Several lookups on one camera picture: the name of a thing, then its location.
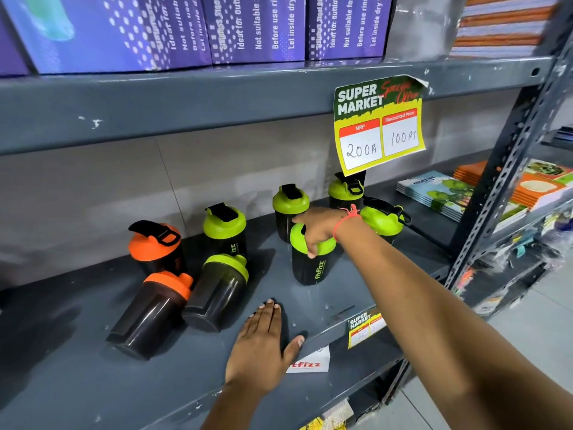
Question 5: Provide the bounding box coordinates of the person's left hand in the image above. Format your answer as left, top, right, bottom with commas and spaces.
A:
225, 299, 306, 397

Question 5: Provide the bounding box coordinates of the person's right hand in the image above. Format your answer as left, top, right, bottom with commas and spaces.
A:
293, 206, 360, 259

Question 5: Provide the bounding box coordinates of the black shaker bottle green lid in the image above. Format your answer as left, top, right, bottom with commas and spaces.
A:
182, 254, 249, 333
360, 197, 412, 245
203, 202, 248, 261
328, 171, 366, 211
272, 184, 310, 243
289, 223, 337, 286

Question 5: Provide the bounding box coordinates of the person's right forearm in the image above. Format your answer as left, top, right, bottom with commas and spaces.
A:
335, 215, 573, 430

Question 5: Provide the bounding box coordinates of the person's left forearm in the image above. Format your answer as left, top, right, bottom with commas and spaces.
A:
201, 381, 275, 430

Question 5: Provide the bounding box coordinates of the white label red print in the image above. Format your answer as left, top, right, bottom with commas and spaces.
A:
286, 345, 331, 374

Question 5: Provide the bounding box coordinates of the small yellow green price sign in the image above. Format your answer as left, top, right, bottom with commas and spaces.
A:
347, 308, 387, 349

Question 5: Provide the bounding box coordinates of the yellow packet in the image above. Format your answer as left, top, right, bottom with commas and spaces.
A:
298, 398, 355, 430

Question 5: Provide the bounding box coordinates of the black shaker bottle orange lid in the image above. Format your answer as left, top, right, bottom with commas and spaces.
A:
106, 271, 194, 360
128, 220, 187, 277

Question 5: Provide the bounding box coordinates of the large yellow green price sign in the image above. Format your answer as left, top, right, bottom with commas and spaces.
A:
333, 75, 429, 177

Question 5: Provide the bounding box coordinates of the stack of blue green books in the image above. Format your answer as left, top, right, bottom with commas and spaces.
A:
396, 170, 529, 233

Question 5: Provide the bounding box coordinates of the pile of packaged goods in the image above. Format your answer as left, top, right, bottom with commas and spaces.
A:
452, 209, 573, 319

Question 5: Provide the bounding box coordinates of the purple cardboard box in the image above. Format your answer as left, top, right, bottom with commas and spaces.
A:
0, 13, 31, 77
305, 0, 395, 62
0, 0, 214, 75
201, 0, 308, 66

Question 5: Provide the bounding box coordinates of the grey metal shelf rack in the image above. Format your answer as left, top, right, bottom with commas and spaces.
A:
0, 0, 573, 430

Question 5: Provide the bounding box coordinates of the stack of orange books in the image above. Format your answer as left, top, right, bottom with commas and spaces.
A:
453, 160, 568, 212

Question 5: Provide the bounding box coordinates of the stack of orange white notebooks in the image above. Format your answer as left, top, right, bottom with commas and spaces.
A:
450, 0, 561, 59

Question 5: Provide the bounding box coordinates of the red thread bracelet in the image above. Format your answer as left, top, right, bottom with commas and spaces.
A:
332, 204, 362, 241

